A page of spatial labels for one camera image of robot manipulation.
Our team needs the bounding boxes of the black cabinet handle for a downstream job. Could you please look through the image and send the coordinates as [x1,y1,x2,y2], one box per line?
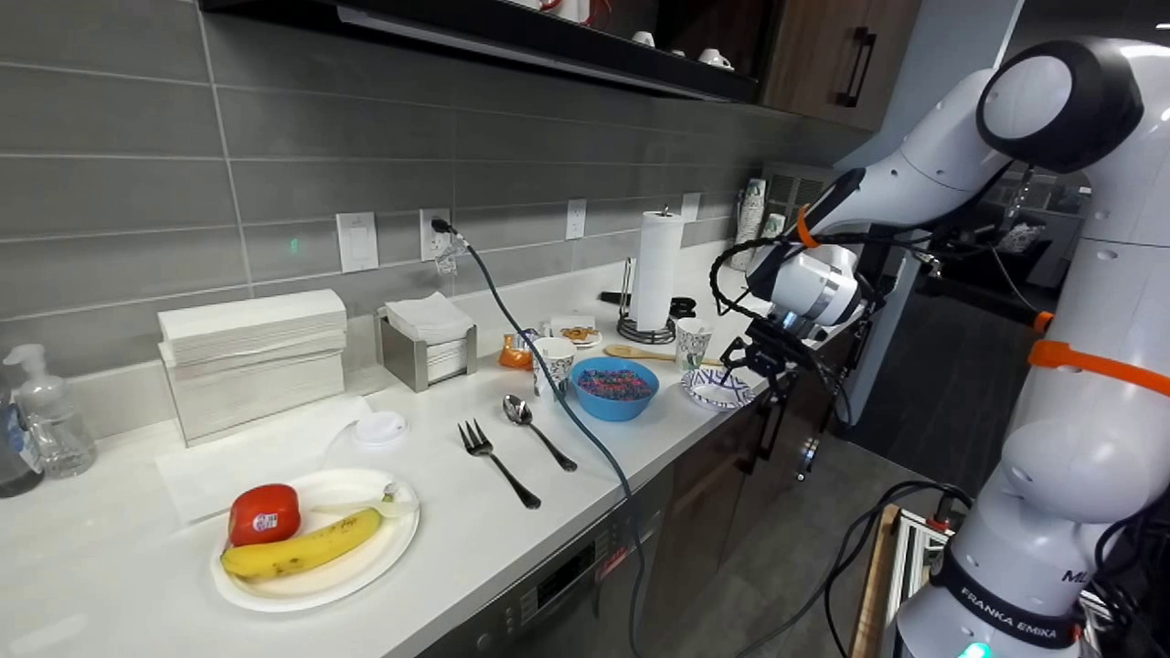
[836,24,880,110]
[745,390,789,474]

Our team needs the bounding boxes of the blue bowl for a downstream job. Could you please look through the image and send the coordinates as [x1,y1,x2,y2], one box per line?
[563,355,661,429]

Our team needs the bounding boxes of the yellow banana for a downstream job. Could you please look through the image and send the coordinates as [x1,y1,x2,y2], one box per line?
[221,484,406,584]

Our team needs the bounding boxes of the black-handled spoon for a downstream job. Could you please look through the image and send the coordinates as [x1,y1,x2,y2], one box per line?
[496,390,580,474]

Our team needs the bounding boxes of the black-handled fork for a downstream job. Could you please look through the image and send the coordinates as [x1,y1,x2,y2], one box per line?
[452,417,545,513]

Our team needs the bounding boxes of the black upper cabinet handle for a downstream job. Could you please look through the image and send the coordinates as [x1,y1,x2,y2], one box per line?
[836,24,880,110]

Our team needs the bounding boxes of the black lower cabinet handle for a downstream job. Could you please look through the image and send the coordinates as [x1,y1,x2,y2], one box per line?
[745,390,789,474]

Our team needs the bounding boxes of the brown upper cabinet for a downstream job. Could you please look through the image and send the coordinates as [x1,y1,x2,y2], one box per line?
[765,0,926,134]

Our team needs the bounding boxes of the clear glass cup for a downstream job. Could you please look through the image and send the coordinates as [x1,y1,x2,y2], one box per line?
[673,318,715,372]

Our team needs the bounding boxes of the white food container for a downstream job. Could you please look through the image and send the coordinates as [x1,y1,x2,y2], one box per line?
[541,314,603,353]

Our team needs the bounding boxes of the white paper towel box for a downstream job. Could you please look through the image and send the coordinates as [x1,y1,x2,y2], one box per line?
[155,286,350,448]

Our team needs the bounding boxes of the metal paper towel holder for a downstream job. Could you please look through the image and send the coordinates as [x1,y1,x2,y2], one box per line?
[616,254,679,349]

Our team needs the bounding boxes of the orange packet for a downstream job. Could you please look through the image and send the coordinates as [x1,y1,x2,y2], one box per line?
[496,329,541,372]

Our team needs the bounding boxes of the wooden cart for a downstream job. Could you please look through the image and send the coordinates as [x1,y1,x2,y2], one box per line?
[847,500,964,658]

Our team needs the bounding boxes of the small white plate blue markings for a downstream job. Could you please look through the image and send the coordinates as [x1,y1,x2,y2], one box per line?
[675,365,752,415]

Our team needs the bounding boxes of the red white mug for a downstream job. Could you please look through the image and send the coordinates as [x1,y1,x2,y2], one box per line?
[533,0,616,25]

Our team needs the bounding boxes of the wall outlet with plug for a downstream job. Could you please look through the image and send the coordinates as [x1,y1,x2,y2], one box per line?
[416,204,457,265]

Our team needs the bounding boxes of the steel dishwasher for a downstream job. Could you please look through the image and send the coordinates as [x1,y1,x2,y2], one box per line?
[416,479,675,658]

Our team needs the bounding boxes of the black power cable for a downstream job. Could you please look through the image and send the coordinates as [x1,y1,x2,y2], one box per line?
[429,217,650,658]

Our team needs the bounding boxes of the wooden utensil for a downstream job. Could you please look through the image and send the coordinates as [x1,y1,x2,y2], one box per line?
[601,339,724,368]

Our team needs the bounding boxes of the red apple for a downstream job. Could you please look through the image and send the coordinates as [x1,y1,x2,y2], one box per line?
[226,479,305,549]

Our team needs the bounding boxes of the large white wall outlet plate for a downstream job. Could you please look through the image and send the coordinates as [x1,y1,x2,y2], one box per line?
[334,209,384,275]

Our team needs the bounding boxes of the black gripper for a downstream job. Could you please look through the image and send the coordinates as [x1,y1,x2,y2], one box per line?
[715,309,824,399]

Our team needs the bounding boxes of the white paper towel roll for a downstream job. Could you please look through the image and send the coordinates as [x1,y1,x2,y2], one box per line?
[633,209,692,338]

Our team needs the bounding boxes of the dark wall shelf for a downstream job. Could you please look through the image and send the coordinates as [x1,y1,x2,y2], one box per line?
[198,0,767,108]

